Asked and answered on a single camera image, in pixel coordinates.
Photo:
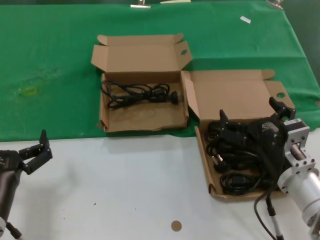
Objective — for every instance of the green tablecloth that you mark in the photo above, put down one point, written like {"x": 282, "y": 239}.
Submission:
{"x": 50, "y": 50}

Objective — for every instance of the open cardboard box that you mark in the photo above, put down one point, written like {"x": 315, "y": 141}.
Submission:
{"x": 232, "y": 100}
{"x": 145, "y": 55}

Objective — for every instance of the white tape piece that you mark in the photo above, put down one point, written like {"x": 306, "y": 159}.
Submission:
{"x": 245, "y": 19}

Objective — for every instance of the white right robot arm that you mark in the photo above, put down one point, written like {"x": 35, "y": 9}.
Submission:
{"x": 305, "y": 190}

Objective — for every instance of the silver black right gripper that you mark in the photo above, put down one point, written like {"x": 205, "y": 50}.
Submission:
{"x": 270, "y": 142}

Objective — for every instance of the brown cardboard disc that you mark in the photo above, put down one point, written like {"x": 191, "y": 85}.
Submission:
{"x": 176, "y": 226}

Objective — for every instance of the pale flat strip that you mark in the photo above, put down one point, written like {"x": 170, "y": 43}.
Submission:
{"x": 175, "y": 1}

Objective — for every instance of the metal cloth clip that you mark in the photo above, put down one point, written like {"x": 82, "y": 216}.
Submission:
{"x": 275, "y": 4}

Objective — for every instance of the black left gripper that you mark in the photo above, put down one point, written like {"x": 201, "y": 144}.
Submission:
{"x": 10, "y": 161}

